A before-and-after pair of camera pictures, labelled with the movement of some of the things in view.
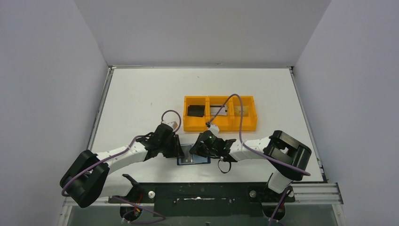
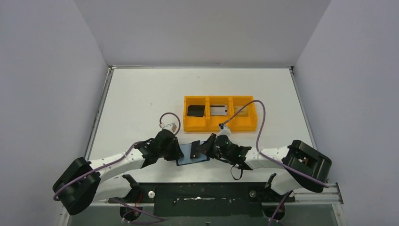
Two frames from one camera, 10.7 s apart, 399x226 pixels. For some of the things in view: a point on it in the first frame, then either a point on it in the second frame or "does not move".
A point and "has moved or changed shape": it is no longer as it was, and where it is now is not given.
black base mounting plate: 206,199 does not move
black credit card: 188,157 has moved or changed shape
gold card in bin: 237,111 does not move
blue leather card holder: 196,159 does not move
